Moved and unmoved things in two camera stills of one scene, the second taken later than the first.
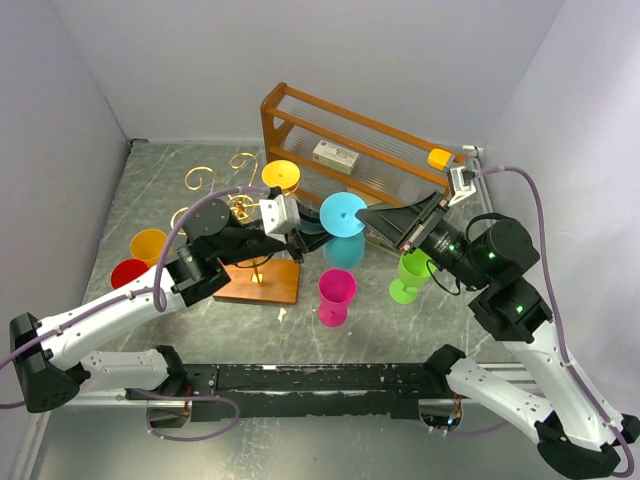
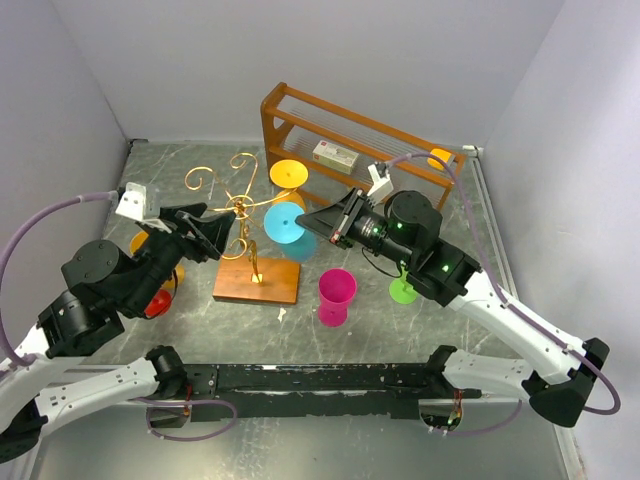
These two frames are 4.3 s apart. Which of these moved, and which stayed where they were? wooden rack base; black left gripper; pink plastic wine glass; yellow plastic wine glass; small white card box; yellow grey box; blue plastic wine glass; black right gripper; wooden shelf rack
Moved: yellow plastic wine glass; blue plastic wine glass; black right gripper; black left gripper
Stayed: pink plastic wine glass; wooden rack base; yellow grey box; wooden shelf rack; small white card box
